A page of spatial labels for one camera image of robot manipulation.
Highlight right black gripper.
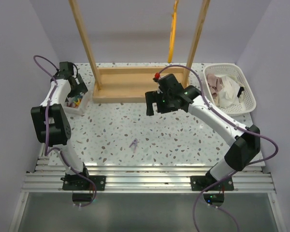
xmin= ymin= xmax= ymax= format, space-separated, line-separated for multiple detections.
xmin=146 ymin=89 xmax=178 ymax=116

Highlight purple clothespin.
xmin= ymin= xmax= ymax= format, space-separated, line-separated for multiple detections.
xmin=129 ymin=139 xmax=138 ymax=153

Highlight white underwear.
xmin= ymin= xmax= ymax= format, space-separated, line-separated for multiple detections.
xmin=218 ymin=75 xmax=241 ymax=108

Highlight orange plastic hanger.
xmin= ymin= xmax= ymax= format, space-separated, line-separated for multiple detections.
xmin=167 ymin=0 xmax=179 ymax=63

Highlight yellow clothespin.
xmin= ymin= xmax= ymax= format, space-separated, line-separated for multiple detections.
xmin=71 ymin=99 xmax=81 ymax=108

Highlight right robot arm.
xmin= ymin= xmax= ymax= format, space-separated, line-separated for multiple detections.
xmin=145 ymin=73 xmax=261 ymax=191

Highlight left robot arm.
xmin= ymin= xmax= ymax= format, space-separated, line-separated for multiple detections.
xmin=30 ymin=61 xmax=106 ymax=191

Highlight clothespins in tray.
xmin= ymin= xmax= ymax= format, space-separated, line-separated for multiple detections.
xmin=66 ymin=95 xmax=83 ymax=108

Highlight white clothespin tray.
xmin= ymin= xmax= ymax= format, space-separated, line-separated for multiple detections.
xmin=63 ymin=92 xmax=90 ymax=115

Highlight wooden hanging rack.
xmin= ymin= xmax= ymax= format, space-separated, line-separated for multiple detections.
xmin=69 ymin=0 xmax=210 ymax=103

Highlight clothes in basket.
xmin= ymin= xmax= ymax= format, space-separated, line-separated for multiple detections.
xmin=206 ymin=73 xmax=245 ymax=107

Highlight white laundry basket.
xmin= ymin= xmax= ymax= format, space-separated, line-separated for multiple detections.
xmin=203 ymin=63 xmax=256 ymax=116

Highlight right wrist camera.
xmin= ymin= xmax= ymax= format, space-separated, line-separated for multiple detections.
xmin=153 ymin=72 xmax=164 ymax=85

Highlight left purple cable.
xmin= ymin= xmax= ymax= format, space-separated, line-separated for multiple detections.
xmin=33 ymin=55 xmax=97 ymax=208

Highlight aluminium mounting rail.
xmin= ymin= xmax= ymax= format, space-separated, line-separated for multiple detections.
xmin=21 ymin=63 xmax=276 ymax=194

